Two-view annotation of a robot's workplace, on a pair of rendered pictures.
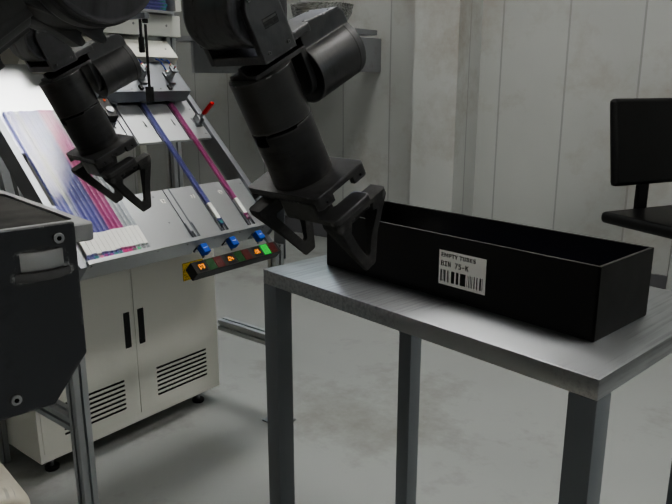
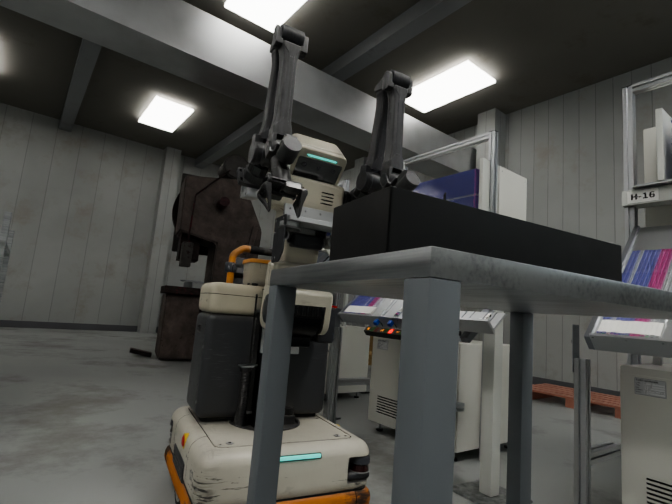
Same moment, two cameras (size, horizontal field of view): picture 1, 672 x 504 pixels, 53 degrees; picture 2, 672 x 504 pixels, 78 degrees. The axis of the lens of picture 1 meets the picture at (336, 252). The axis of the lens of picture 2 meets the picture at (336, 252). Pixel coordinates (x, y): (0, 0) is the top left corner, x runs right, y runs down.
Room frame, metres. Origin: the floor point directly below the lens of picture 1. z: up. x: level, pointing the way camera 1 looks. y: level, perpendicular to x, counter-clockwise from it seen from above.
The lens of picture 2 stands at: (1.10, -1.06, 0.73)
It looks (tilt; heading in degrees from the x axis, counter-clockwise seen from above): 8 degrees up; 105
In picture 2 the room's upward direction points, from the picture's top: 5 degrees clockwise
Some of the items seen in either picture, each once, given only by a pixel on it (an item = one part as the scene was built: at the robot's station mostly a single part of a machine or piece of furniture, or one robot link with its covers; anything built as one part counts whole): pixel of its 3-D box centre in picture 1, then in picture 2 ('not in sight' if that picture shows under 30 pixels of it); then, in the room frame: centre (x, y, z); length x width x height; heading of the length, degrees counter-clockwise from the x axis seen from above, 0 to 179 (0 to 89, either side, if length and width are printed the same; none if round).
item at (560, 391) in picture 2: not in sight; (585, 400); (2.55, 3.94, 0.05); 1.16 x 0.80 x 0.11; 142
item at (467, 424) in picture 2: not in sight; (444, 388); (1.12, 1.81, 0.31); 0.70 x 0.65 x 0.62; 141
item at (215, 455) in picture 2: not in sight; (261, 453); (0.42, 0.57, 0.16); 0.67 x 0.64 x 0.25; 133
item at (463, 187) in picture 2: not in sight; (447, 199); (1.09, 1.68, 1.52); 0.51 x 0.13 x 0.27; 141
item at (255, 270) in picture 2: not in sight; (270, 275); (0.35, 0.65, 0.87); 0.23 x 0.15 x 0.11; 43
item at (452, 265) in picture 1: (468, 257); (486, 257); (1.17, -0.24, 0.86); 0.57 x 0.17 x 0.11; 42
